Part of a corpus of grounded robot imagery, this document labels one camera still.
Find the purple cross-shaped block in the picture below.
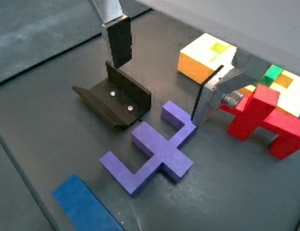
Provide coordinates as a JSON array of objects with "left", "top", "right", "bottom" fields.
[{"left": 99, "top": 101, "right": 197, "bottom": 195}]

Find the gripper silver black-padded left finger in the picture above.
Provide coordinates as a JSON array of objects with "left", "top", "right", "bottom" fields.
[{"left": 89, "top": 0, "right": 132, "bottom": 69}]

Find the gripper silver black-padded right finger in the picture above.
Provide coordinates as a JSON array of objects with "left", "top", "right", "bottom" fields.
[{"left": 192, "top": 52, "right": 270, "bottom": 125}]

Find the red cross-shaped block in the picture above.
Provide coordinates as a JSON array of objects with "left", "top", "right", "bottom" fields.
[{"left": 220, "top": 85, "right": 300, "bottom": 160}]

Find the blue rectangular block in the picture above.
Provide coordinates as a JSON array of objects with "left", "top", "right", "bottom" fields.
[{"left": 53, "top": 175, "right": 125, "bottom": 231}]

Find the yellow puzzle board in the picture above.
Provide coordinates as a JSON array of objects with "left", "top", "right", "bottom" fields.
[{"left": 177, "top": 33, "right": 300, "bottom": 121}]

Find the black angled bracket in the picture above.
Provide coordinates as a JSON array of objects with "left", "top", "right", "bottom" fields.
[{"left": 73, "top": 61, "right": 152, "bottom": 128}]

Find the green rectangular block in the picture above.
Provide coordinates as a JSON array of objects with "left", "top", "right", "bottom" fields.
[{"left": 258, "top": 65, "right": 283, "bottom": 87}]

